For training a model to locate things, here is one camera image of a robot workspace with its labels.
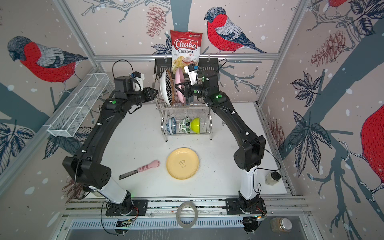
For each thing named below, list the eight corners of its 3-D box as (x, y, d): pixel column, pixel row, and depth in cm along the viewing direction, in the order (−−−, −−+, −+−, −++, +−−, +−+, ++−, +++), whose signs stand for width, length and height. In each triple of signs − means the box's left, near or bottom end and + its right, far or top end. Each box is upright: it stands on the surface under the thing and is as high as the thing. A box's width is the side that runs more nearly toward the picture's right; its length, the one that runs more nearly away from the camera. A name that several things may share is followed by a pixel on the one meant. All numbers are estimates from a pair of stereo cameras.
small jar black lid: (265, 185, 82) (272, 180, 74) (263, 176, 85) (269, 170, 78) (274, 185, 82) (282, 180, 74) (271, 176, 85) (279, 170, 78)
